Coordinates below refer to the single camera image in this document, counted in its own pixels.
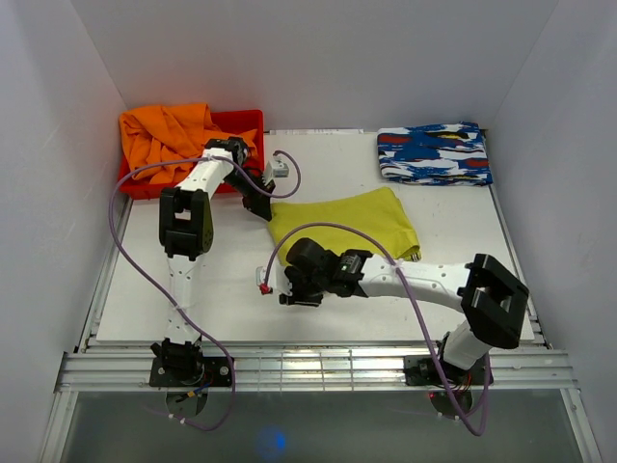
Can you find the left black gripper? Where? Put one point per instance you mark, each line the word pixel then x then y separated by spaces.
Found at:
pixel 260 204

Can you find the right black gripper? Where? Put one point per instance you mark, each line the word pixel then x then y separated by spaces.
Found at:
pixel 297 297

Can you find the yellow-green trousers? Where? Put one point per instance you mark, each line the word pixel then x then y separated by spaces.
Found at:
pixel 378 213

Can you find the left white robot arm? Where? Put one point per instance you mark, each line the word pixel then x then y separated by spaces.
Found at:
pixel 186 234

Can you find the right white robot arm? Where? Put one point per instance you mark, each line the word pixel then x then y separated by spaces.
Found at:
pixel 492 300

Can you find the orange trousers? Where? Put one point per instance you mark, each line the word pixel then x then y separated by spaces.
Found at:
pixel 157 140

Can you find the folded blue patterned trousers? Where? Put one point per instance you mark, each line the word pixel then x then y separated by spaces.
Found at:
pixel 438 154

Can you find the red plastic bin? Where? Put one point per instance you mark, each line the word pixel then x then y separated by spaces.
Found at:
pixel 240 119

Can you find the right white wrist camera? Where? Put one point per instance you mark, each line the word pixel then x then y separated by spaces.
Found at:
pixel 273 282

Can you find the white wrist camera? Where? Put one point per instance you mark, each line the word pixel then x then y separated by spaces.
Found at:
pixel 275 169
pixel 273 282

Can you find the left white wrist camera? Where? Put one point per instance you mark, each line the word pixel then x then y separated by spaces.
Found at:
pixel 275 169

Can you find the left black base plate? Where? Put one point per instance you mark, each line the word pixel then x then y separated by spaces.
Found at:
pixel 217 371

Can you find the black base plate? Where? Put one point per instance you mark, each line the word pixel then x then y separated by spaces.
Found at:
pixel 217 371
pixel 422 371

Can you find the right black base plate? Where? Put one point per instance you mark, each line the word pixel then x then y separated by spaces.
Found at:
pixel 422 371

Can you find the aluminium frame rail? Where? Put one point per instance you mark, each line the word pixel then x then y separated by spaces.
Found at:
pixel 282 369

